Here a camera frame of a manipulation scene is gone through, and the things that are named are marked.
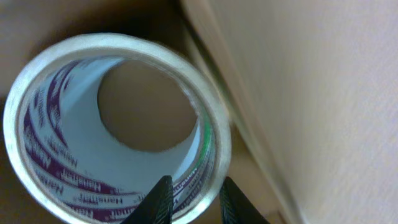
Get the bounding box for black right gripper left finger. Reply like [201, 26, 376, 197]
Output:
[121, 175, 174, 224]

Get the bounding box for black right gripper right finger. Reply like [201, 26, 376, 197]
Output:
[219, 177, 270, 224]

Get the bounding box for white masking tape roll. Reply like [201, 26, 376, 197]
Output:
[3, 33, 231, 223]

